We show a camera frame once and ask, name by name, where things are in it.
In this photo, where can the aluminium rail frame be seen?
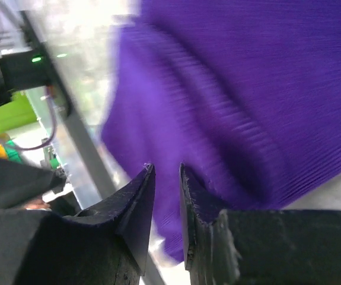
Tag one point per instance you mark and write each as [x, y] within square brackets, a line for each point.
[77, 35]

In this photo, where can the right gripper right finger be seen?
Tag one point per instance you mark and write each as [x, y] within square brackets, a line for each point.
[226, 246]

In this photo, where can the purple towel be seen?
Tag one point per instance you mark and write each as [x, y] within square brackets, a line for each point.
[246, 93]

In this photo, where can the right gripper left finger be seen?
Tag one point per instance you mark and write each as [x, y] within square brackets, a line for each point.
[106, 243]

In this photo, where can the black base beam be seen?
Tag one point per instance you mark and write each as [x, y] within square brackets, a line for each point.
[38, 41]

